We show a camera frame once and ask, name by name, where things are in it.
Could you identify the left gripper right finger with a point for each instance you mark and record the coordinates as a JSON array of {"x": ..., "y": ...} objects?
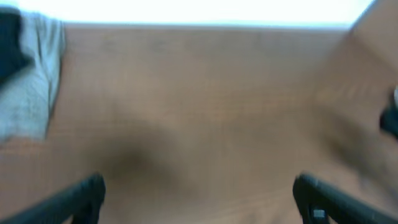
[{"x": 320, "y": 202}]

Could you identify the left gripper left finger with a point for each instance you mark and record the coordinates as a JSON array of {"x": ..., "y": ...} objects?
[{"x": 82, "y": 202}]

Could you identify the black polo shirt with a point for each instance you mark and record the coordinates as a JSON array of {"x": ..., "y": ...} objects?
[{"x": 13, "y": 60}]

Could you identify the black and white jersey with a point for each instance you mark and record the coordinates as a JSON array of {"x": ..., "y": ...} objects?
[{"x": 388, "y": 117}]

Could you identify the folded khaki trousers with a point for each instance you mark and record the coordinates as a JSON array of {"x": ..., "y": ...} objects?
[{"x": 27, "y": 99}]

